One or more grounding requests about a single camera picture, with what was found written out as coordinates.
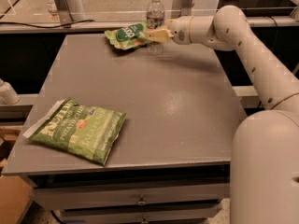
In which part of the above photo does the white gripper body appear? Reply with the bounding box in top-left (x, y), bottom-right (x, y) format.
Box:
top-left (169, 16), bottom-right (192, 45)

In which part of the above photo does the clear plastic water bottle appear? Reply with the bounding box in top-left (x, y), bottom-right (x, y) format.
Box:
top-left (146, 0), bottom-right (165, 55)

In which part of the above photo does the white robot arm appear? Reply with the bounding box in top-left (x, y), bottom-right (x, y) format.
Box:
top-left (147, 6), bottom-right (299, 224)

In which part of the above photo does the small green snack bag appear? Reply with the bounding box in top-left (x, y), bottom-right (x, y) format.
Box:
top-left (105, 21), bottom-right (149, 50)

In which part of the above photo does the green jalapeno chip bag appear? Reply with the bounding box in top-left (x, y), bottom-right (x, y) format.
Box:
top-left (23, 98), bottom-right (126, 165)

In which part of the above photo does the grey drawer cabinet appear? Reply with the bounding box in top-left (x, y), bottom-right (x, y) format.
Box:
top-left (4, 35), bottom-right (246, 214)

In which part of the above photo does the upper drawer with knob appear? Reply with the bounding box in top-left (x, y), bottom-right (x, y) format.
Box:
top-left (30, 183), bottom-right (230, 210)

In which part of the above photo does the drawer with knob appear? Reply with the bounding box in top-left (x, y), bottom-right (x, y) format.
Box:
top-left (61, 203), bottom-right (221, 224)
top-left (30, 183), bottom-right (230, 210)

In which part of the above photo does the white pipe at left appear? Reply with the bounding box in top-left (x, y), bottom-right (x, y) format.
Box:
top-left (0, 78), bottom-right (20, 105)

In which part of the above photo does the lower drawer with knob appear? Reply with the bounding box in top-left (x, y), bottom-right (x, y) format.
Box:
top-left (61, 203), bottom-right (221, 224)

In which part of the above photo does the cardboard box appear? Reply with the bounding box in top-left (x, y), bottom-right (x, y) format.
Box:
top-left (0, 128), bottom-right (31, 224)

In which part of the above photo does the black cable on rail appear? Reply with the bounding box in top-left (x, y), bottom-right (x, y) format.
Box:
top-left (0, 19), bottom-right (95, 29)

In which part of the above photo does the metal rail frame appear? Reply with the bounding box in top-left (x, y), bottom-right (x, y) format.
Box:
top-left (0, 0), bottom-right (294, 34)

